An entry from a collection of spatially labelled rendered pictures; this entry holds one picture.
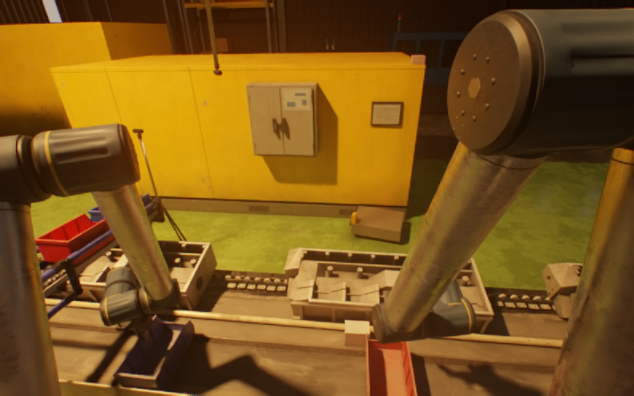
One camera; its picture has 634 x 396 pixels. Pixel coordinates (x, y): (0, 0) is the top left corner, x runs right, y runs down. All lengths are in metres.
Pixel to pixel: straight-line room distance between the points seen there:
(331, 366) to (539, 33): 1.54
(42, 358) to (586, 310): 0.94
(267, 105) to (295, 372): 2.59
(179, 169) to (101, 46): 4.25
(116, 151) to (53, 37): 7.98
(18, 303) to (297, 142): 2.99
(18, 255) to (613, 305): 1.01
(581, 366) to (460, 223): 0.30
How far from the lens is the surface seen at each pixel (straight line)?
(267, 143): 3.59
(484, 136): 0.38
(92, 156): 0.84
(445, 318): 0.98
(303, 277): 1.81
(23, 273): 0.85
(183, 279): 1.99
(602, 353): 0.65
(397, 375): 1.70
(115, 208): 0.95
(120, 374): 1.72
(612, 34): 0.42
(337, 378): 1.66
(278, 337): 1.80
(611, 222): 0.58
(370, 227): 3.61
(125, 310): 1.44
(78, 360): 2.09
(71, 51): 8.57
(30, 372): 0.83
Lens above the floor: 2.15
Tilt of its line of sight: 28 degrees down
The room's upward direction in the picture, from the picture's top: 1 degrees counter-clockwise
